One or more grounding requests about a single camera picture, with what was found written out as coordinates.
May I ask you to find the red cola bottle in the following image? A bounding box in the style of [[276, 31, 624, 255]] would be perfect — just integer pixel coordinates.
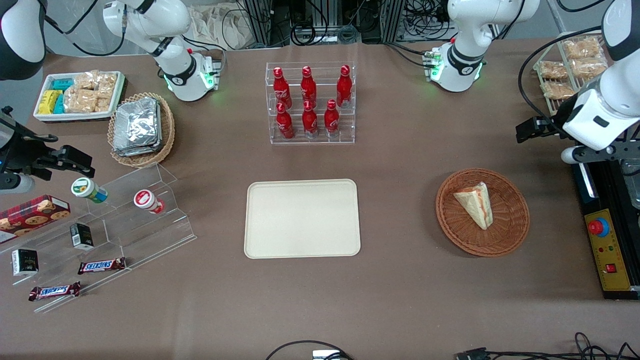
[[276, 102, 296, 140], [300, 66, 318, 106], [324, 99, 341, 137], [302, 100, 319, 139], [336, 65, 353, 108], [272, 67, 293, 110]]

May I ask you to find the red tartan cookie box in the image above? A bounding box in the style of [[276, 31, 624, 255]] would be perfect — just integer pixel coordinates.
[[0, 195, 71, 245]]

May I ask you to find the beige cloth bag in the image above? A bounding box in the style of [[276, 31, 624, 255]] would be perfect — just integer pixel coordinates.
[[187, 4, 252, 51]]

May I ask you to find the light wicker basket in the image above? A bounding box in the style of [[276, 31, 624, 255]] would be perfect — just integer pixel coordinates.
[[107, 92, 176, 168]]

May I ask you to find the silver foil pack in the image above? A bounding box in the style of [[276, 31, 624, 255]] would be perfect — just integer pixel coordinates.
[[113, 97, 161, 151], [115, 102, 164, 157]]

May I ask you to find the cream rectangular tray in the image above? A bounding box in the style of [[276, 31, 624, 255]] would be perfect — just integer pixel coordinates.
[[244, 179, 362, 260]]

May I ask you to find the white rectangular snack tray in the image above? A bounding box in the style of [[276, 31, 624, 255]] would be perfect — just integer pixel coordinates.
[[33, 71, 127, 123]]

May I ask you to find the green lid yogurt cup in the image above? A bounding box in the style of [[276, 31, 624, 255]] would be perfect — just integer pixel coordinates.
[[70, 177, 109, 204]]

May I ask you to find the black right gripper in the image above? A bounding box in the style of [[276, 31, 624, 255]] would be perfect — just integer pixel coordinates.
[[0, 107, 95, 195]]

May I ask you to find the white wire rack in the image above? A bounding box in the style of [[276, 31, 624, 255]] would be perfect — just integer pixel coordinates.
[[532, 31, 611, 117]]

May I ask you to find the small black carton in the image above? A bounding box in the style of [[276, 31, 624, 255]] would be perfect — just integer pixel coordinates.
[[11, 248, 39, 277], [69, 223, 94, 251]]

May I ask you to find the red lid yogurt cup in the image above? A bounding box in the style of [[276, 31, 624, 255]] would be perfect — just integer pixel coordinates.
[[133, 189, 165, 215]]

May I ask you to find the wrapped triangular sandwich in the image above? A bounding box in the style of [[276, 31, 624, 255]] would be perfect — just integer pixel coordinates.
[[453, 182, 494, 231]]

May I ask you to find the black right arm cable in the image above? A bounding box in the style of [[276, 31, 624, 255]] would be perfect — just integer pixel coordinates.
[[44, 0, 127, 57]]

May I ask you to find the black looped cable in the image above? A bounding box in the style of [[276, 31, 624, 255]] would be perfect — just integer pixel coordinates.
[[265, 340, 354, 360]]

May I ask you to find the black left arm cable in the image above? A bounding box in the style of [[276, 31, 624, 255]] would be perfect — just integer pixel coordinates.
[[517, 25, 603, 132]]

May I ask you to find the wrapped bread pack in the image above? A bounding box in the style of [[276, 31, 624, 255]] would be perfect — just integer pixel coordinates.
[[563, 37, 604, 60], [538, 60, 569, 80], [570, 57, 609, 80], [542, 81, 576, 100]]

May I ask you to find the yellow snack pack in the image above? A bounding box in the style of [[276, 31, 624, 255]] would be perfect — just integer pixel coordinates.
[[38, 90, 62, 115]]

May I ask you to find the clear acrylic tiered stand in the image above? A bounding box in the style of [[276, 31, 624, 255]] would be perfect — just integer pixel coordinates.
[[0, 162, 197, 315]]

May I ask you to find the brown Snickers bar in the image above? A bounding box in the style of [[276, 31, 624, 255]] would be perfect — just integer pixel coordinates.
[[28, 281, 82, 302], [77, 257, 127, 275]]

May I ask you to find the black yellow control box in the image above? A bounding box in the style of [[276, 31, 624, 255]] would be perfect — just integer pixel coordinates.
[[571, 159, 640, 301]]

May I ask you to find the brown wicker basket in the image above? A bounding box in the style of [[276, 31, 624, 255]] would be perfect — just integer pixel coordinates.
[[435, 168, 531, 258]]

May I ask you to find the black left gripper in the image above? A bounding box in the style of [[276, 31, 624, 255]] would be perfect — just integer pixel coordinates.
[[516, 116, 640, 165]]

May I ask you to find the black tangled cable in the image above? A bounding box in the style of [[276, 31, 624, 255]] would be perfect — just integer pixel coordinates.
[[487, 332, 640, 360]]

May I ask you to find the clear acrylic bottle rack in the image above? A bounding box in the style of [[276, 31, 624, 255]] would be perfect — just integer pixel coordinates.
[[265, 61, 356, 146]]

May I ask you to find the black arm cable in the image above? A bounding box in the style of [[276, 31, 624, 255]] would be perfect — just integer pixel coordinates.
[[517, 25, 603, 132], [44, 0, 127, 57]]

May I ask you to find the aluminium frame rack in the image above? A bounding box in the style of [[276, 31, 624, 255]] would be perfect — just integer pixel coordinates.
[[240, 0, 407, 47]]

